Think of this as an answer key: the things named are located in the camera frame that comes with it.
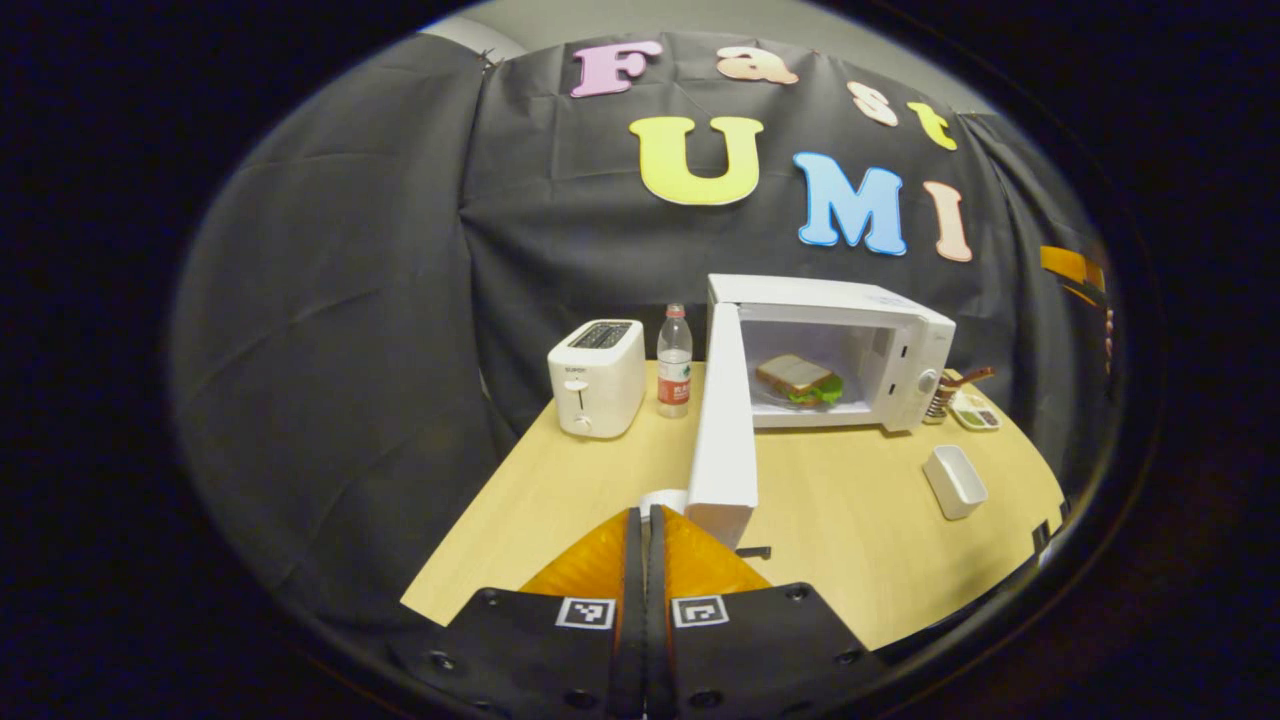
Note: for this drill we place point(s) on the black and white panel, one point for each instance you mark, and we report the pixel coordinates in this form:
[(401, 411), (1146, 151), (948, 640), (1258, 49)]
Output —
[(1050, 530)]

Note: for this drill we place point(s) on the white rectangular tray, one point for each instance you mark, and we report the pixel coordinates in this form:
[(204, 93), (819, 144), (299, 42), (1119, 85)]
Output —
[(955, 485)]

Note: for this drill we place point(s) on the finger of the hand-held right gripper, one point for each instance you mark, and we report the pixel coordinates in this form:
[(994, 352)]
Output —
[(1088, 296), (1070, 265)]

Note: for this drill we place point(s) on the red label water bottle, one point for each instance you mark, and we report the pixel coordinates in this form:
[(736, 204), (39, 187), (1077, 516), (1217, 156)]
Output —
[(675, 370)]

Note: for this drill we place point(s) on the white toaster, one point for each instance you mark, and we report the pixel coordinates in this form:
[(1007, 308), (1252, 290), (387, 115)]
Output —
[(595, 385)]

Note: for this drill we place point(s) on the white divided grain dish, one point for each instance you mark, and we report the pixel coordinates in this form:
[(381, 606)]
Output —
[(975, 412)]

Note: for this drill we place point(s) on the black backdrop cloth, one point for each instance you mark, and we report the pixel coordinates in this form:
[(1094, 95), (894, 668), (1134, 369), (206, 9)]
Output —
[(350, 350)]

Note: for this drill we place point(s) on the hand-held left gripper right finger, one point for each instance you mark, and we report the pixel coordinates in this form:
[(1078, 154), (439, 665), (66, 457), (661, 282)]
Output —
[(760, 660)]

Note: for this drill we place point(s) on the white microwave oven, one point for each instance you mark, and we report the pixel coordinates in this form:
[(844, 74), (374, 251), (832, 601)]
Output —
[(725, 430)]

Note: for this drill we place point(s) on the lettuce sandwich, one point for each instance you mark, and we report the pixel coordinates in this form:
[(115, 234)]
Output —
[(795, 378)]

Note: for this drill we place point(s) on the brown wooden spoon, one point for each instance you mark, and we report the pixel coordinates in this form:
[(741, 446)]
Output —
[(970, 378)]

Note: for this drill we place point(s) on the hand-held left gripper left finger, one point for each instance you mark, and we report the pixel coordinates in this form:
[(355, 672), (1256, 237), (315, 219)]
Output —
[(550, 660)]

